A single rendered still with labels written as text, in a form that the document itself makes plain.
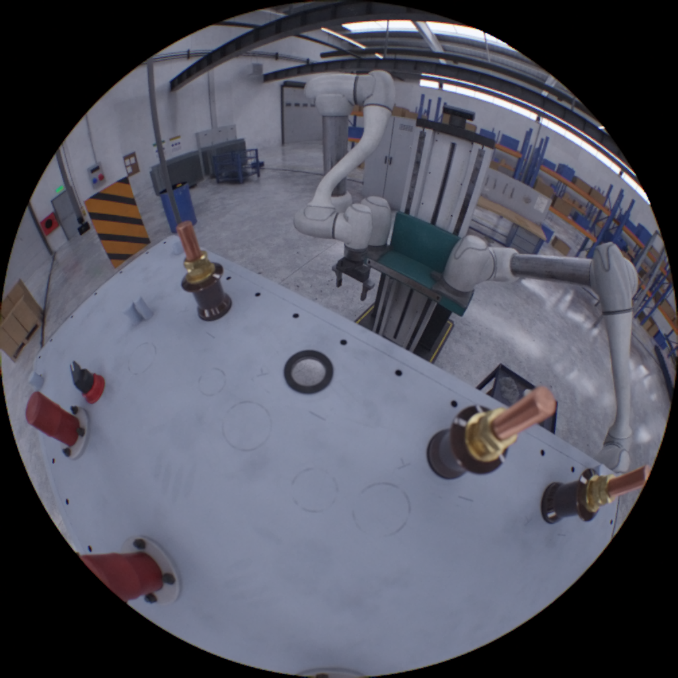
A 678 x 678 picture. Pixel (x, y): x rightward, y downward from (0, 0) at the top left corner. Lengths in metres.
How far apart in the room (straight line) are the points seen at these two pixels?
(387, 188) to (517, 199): 2.53
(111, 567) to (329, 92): 1.20
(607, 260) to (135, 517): 1.10
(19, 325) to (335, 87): 6.34
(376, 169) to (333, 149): 4.09
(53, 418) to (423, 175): 1.41
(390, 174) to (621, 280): 4.61
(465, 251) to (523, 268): 0.26
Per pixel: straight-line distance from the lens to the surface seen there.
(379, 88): 0.95
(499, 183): 4.91
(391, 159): 4.92
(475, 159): 1.10
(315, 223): 0.86
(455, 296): 1.08
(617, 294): 0.73
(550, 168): 8.09
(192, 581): 0.43
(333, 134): 1.01
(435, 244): 1.18
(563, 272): 0.96
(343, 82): 0.97
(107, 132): 5.12
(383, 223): 1.12
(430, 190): 1.21
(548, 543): 0.55
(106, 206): 5.04
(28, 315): 6.32
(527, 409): 0.24
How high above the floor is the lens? 1.71
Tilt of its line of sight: 52 degrees down
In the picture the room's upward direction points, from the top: 5 degrees clockwise
